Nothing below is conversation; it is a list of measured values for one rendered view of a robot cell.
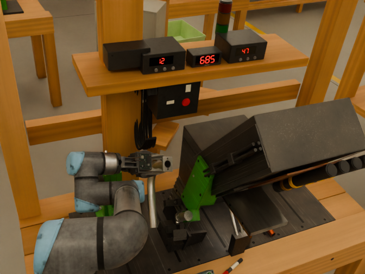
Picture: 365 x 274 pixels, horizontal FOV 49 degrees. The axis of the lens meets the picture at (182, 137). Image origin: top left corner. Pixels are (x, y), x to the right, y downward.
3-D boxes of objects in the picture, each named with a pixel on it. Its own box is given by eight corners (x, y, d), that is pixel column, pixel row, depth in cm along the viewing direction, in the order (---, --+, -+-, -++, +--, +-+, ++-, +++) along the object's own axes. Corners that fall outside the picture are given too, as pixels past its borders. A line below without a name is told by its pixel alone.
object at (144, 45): (150, 66, 140) (151, 47, 135) (108, 71, 134) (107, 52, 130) (143, 57, 145) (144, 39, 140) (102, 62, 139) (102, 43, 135)
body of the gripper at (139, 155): (153, 173, 135) (120, 173, 129) (143, 175, 142) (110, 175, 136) (153, 151, 136) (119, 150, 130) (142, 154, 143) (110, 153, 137)
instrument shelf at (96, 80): (307, 66, 164) (309, 57, 161) (87, 98, 131) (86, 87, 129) (272, 41, 182) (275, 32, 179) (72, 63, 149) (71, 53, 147)
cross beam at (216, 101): (296, 98, 205) (301, 83, 199) (29, 145, 158) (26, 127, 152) (290, 93, 208) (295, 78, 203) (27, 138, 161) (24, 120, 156)
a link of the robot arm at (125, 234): (155, 224, 84) (143, 170, 132) (102, 227, 83) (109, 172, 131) (156, 275, 86) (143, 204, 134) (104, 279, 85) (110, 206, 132)
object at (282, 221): (286, 226, 147) (288, 221, 145) (249, 238, 141) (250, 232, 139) (234, 160, 174) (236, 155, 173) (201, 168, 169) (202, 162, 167)
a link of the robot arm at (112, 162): (98, 175, 134) (98, 151, 135) (111, 175, 136) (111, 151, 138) (106, 174, 128) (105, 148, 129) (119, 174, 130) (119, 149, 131)
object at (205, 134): (251, 195, 187) (266, 137, 166) (192, 211, 176) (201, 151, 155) (232, 170, 200) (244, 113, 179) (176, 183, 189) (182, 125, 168)
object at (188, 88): (197, 113, 156) (201, 79, 147) (157, 120, 150) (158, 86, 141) (184, 97, 165) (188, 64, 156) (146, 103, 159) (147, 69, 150)
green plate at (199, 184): (210, 216, 154) (230, 174, 144) (192, 218, 150) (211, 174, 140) (197, 196, 162) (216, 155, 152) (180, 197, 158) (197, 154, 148)
